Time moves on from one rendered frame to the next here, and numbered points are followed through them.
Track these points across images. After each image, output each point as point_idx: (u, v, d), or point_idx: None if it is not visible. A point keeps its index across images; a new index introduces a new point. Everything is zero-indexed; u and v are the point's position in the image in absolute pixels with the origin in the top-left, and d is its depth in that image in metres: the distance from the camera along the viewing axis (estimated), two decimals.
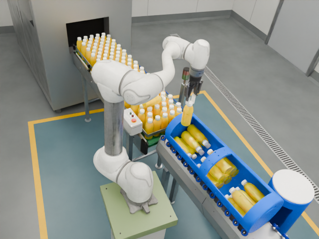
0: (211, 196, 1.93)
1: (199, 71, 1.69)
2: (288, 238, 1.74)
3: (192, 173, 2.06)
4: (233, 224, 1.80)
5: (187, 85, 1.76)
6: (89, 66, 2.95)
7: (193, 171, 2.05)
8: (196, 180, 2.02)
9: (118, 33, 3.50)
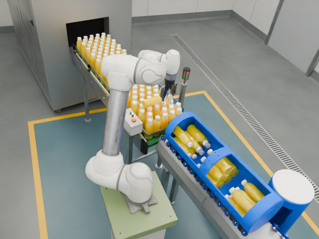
0: (211, 196, 1.93)
1: (172, 76, 2.01)
2: (288, 238, 1.74)
3: (192, 173, 2.06)
4: (233, 224, 1.80)
5: (163, 87, 2.08)
6: (89, 66, 2.95)
7: (193, 171, 2.05)
8: (196, 180, 2.02)
9: (118, 33, 3.50)
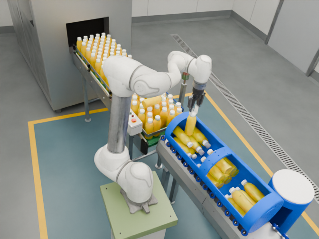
0: (211, 196, 1.93)
1: (201, 85, 1.79)
2: (288, 238, 1.74)
3: (192, 173, 2.06)
4: (233, 224, 1.80)
5: (190, 97, 1.86)
6: (89, 66, 2.95)
7: (193, 171, 2.05)
8: (196, 180, 2.02)
9: (118, 33, 3.50)
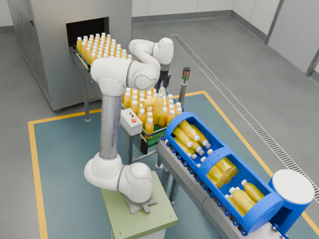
0: (211, 196, 1.93)
1: (164, 66, 1.91)
2: (288, 238, 1.74)
3: (192, 173, 2.06)
4: (233, 224, 1.80)
5: None
6: (89, 66, 2.95)
7: (193, 171, 2.05)
8: (196, 180, 2.02)
9: (118, 33, 3.50)
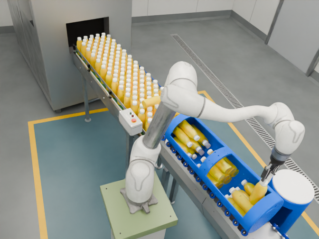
0: (211, 196, 1.93)
1: (286, 156, 1.40)
2: (288, 238, 1.74)
3: (192, 173, 2.06)
4: (233, 224, 1.80)
5: (268, 169, 1.47)
6: (89, 66, 2.95)
7: (193, 171, 2.05)
8: (196, 180, 2.02)
9: (118, 33, 3.50)
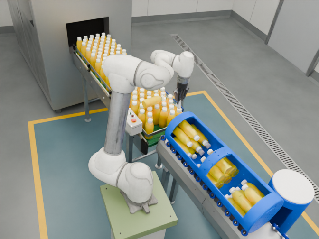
0: (211, 196, 1.93)
1: None
2: (288, 238, 1.74)
3: (192, 173, 2.06)
4: (233, 224, 1.80)
5: (187, 86, 2.06)
6: (89, 66, 2.95)
7: (193, 171, 2.05)
8: (196, 180, 2.02)
9: (118, 33, 3.50)
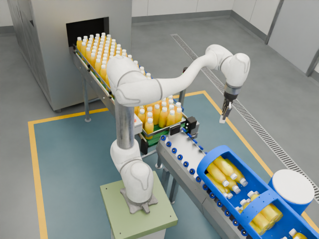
0: (213, 195, 1.92)
1: (241, 87, 1.52)
2: None
3: (190, 171, 2.07)
4: (237, 225, 1.78)
5: (231, 107, 1.57)
6: (89, 66, 2.95)
7: (191, 173, 2.06)
8: (200, 180, 2.00)
9: (118, 33, 3.50)
